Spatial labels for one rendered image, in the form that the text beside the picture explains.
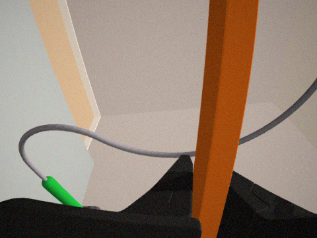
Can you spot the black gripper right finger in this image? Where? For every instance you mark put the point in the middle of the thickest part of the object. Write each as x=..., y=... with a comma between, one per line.
x=254, y=212

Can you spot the orange handle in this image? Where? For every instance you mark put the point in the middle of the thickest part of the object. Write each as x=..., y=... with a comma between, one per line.
x=229, y=55

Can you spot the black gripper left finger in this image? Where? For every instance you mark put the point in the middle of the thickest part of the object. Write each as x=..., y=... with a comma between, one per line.
x=165, y=211

